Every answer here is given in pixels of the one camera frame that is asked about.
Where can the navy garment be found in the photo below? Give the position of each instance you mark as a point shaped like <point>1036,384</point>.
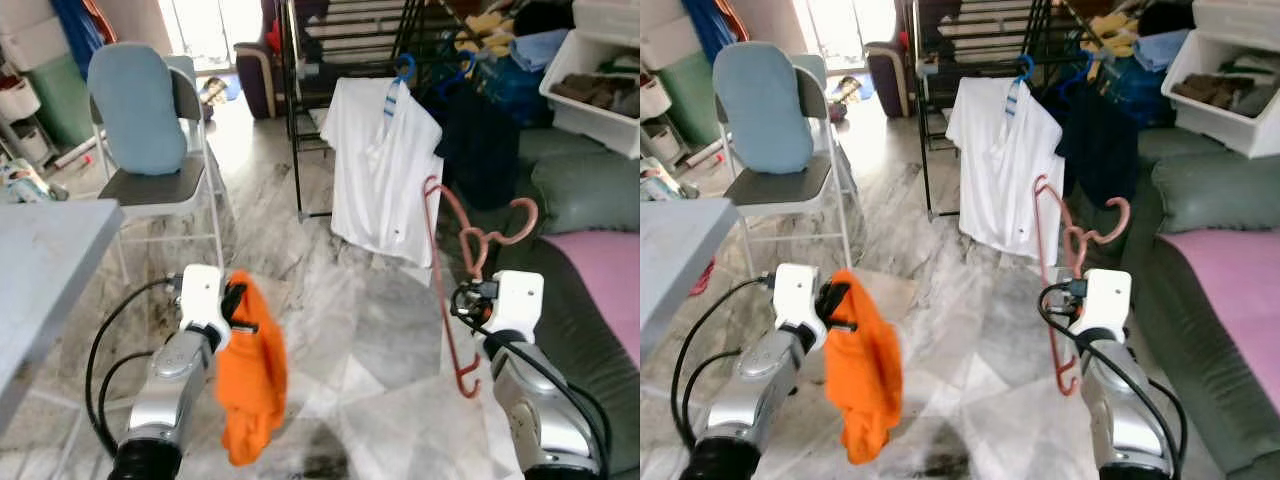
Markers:
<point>1095,150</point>
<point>480,150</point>

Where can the grey white folding chair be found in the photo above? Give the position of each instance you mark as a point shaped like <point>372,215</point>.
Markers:
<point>780,190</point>
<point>150,190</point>

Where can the yellow cloth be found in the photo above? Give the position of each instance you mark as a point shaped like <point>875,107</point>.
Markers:
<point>1110,30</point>
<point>490,30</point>

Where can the pair of slippers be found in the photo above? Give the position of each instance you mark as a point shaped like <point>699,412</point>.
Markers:
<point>213,92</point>
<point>845,92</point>

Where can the grey folding table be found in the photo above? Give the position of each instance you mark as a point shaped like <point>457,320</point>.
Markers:
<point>680,260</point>
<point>40,270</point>

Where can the white storage bin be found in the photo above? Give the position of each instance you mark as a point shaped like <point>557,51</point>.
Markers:
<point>665,145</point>
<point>652,100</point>
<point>30,145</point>
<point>18,100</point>

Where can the white shirt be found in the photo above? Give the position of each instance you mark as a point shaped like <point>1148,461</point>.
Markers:
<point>380,170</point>
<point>1005,170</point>

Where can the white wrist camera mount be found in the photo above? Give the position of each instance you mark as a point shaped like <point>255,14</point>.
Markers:
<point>515,300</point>
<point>798,295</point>
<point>1105,300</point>
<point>205,295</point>

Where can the purple armchair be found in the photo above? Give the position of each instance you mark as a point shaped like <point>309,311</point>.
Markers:
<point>885,80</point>
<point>255,85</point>

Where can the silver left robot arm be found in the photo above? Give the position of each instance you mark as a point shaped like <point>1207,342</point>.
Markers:
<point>755,400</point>
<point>165,400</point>

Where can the red cloth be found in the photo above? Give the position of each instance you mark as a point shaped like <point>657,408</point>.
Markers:
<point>703,278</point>

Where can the green sofa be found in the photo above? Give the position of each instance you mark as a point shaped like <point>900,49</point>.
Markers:
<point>580,190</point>
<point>1200,190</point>

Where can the printed plastic packet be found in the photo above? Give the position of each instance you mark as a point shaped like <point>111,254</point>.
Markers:
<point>25,185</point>
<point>655,185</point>

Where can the light blue folded cloth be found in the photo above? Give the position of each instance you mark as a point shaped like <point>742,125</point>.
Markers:
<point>540,48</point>
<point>1160,48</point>

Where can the blue clothes hanger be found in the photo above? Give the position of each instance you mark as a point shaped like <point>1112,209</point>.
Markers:
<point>407,68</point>
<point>1028,68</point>
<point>1085,72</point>
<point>460,72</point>

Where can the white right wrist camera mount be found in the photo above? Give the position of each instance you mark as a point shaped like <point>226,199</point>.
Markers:
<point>1105,300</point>
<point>515,300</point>

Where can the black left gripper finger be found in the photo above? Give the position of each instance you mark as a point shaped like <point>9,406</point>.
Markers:
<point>236,298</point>
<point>834,298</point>

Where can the orange t-shirt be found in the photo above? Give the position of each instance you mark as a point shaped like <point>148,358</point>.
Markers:
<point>865,380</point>
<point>250,380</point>

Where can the white plastic box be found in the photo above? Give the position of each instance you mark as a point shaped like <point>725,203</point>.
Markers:
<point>1235,15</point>
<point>610,15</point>

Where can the pink sofa cover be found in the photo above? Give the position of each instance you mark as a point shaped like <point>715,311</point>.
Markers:
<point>600,280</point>
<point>1230,290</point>

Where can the green laundry basket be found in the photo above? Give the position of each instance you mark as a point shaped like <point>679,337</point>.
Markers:
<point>65,100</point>
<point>690,100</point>

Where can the blue hanging garment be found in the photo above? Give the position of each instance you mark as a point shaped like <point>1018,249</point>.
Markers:
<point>712,25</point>
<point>75,30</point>

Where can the white lidded storage box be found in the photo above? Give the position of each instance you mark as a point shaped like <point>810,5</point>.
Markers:
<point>660,35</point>
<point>30,35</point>

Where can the large white open bin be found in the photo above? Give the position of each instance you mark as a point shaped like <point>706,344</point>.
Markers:
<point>590,125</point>
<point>1230,125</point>

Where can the pink clothes hanger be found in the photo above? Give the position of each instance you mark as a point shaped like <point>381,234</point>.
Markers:
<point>1048,260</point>
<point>440,260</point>

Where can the brown folded clothes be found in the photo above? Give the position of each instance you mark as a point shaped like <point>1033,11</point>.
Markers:
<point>1215,90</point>
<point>590,90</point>

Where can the dark blue bag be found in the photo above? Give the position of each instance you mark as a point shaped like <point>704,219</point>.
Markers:
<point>515,90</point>
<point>1135,90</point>

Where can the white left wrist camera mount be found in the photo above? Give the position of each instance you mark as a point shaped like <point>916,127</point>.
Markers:
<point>205,295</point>
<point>798,295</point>

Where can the light blue cushion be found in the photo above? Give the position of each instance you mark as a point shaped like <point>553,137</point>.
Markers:
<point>762,110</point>
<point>135,110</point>

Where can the black drying rack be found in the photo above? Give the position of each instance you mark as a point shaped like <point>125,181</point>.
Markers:
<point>922,140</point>
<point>293,140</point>

